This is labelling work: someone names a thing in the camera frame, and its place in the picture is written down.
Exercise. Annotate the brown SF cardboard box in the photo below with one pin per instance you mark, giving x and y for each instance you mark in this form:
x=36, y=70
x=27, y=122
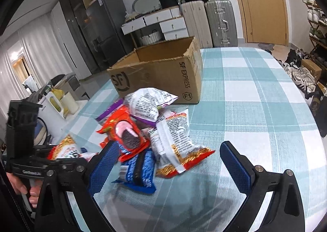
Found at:
x=174, y=66

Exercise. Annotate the small brown floor box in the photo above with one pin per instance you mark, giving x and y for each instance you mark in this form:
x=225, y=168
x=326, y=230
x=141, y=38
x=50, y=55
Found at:
x=314, y=69

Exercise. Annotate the blue cookie bag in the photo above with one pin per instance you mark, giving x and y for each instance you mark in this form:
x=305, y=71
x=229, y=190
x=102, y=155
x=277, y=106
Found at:
x=137, y=172

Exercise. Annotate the round mirror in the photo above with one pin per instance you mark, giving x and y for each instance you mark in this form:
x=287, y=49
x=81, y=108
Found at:
x=145, y=6

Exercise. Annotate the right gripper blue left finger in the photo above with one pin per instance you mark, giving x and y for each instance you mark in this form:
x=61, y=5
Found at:
x=84, y=179

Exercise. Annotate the blue white checkered tablecloth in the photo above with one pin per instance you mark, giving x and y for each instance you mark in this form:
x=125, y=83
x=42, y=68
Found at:
x=249, y=100

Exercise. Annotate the white tumbler cup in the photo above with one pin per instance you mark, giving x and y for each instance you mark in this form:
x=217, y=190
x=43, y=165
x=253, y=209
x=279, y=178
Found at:
x=70, y=103

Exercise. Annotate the left hand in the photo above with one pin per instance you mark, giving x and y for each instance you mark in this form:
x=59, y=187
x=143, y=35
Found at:
x=20, y=188

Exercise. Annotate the silver white snack bag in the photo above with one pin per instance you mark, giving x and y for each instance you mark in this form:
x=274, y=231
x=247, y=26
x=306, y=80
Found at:
x=150, y=95

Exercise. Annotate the silver aluminium suitcase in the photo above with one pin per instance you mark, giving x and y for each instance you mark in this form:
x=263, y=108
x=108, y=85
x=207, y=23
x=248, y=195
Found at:
x=222, y=23

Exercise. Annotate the purple snack bag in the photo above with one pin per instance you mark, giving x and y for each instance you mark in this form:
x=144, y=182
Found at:
x=147, y=113

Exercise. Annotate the beige suitcase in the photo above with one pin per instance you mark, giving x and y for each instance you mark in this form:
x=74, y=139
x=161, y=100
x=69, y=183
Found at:
x=196, y=20

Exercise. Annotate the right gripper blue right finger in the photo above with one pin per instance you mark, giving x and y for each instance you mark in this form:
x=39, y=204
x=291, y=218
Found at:
x=285, y=211

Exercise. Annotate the red white small snack bag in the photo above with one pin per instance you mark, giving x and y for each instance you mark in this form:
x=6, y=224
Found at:
x=68, y=148

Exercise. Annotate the wooden shoe rack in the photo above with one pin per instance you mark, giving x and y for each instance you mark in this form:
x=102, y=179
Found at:
x=317, y=32

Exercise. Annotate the woven laundry basket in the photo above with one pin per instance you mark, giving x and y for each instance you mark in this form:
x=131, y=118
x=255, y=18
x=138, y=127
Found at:
x=152, y=38

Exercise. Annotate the dark grey refrigerator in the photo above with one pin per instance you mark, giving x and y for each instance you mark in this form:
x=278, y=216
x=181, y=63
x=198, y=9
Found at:
x=95, y=26

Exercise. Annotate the white drawer desk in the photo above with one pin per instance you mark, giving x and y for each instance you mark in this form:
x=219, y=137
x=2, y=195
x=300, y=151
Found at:
x=169, y=22

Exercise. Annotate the wooden door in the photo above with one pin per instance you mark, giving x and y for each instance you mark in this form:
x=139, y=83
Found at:
x=264, y=21

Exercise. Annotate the red orange cookie bag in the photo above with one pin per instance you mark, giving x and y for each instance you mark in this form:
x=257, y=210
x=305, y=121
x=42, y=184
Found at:
x=120, y=127

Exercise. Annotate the white red pretzel bag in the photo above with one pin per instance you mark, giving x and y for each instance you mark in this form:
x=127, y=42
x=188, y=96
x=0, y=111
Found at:
x=174, y=150

